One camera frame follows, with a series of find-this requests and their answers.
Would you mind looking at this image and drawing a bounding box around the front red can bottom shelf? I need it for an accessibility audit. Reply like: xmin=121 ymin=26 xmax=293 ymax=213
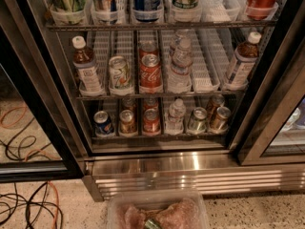
xmin=143 ymin=108 xmax=160 ymax=134

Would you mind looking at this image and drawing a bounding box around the front Coca-Cola can middle shelf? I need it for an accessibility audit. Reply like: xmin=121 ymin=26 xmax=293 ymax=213
xmin=140 ymin=54 xmax=161 ymax=88

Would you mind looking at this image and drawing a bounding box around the rear gold can bottom shelf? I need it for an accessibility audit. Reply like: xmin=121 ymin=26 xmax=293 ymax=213
xmin=122 ymin=98 xmax=136 ymax=113

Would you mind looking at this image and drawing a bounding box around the orange cable on floor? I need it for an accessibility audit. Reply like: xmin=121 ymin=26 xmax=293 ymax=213
xmin=0 ymin=103 xmax=61 ymax=229

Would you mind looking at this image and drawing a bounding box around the front water bottle middle shelf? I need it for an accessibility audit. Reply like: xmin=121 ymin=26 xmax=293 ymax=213
xmin=169 ymin=38 xmax=193 ymax=90

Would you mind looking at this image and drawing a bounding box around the blue can bottom shelf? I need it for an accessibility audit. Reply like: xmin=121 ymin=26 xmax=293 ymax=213
xmin=93 ymin=111 xmax=114 ymax=135

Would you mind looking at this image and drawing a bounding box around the iced tea bottle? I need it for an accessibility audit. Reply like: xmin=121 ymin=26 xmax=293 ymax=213
xmin=225 ymin=31 xmax=261 ymax=86
xmin=72 ymin=36 xmax=102 ymax=92

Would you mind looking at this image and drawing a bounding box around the clear plastic bin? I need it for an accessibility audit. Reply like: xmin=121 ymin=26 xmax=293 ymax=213
xmin=107 ymin=189 xmax=210 ymax=229

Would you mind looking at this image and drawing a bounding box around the black cable on floor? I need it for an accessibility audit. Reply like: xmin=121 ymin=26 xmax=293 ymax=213
xmin=0 ymin=116 xmax=64 ymax=229

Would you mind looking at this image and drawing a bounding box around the front right gold can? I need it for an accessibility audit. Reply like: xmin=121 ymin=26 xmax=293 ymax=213
xmin=209 ymin=106 xmax=231 ymax=132

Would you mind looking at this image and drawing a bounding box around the gold can shelf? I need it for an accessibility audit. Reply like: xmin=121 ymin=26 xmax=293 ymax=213
xmin=122 ymin=98 xmax=136 ymax=113
xmin=119 ymin=110 xmax=136 ymax=134

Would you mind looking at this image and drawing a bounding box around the green object in bin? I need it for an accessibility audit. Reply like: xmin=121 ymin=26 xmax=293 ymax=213
xmin=144 ymin=219 xmax=162 ymax=229

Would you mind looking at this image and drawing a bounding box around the front gold can bottom shelf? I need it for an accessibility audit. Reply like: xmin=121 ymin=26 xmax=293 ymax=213
xmin=119 ymin=110 xmax=136 ymax=134

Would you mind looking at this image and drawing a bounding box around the water bottle bottom shelf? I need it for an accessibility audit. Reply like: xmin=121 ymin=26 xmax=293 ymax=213
xmin=166 ymin=98 xmax=186 ymax=135

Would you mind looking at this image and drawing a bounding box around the rear red can bottom shelf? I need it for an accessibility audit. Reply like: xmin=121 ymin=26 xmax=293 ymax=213
xmin=143 ymin=97 xmax=159 ymax=111

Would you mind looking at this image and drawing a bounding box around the rear water bottle middle shelf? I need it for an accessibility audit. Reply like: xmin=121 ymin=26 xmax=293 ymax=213
xmin=169 ymin=29 xmax=188 ymax=56

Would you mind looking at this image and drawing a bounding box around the rear Coca-Cola can middle shelf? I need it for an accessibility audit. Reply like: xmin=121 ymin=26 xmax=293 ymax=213
xmin=139 ymin=41 xmax=158 ymax=58

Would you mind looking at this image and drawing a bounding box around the stainless steel display fridge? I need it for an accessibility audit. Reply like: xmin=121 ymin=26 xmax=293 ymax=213
xmin=26 ymin=0 xmax=305 ymax=200

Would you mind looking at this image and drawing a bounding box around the left iced tea bottle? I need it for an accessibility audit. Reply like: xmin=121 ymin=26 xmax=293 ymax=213
xmin=72 ymin=36 xmax=102 ymax=92

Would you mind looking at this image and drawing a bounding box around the white green soda can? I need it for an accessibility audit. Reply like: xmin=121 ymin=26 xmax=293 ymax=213
xmin=109 ymin=55 xmax=132 ymax=90

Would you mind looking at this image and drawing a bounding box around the rear right gold can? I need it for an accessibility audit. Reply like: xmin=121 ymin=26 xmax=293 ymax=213
xmin=206 ymin=94 xmax=225 ymax=117

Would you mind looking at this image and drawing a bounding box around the right iced tea bottle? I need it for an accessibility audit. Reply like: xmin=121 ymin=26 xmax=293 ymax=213
xmin=225 ymin=31 xmax=261 ymax=86

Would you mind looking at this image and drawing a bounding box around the green silver can bottom shelf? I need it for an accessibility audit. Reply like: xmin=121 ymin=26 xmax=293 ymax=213
xmin=188 ymin=107 xmax=207 ymax=132

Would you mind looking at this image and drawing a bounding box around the pink cloth in bin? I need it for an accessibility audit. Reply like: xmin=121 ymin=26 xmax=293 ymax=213
xmin=121 ymin=198 xmax=203 ymax=229

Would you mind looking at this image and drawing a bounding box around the open glass fridge door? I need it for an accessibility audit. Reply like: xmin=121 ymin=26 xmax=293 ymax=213
xmin=0 ymin=0 xmax=85 ymax=182

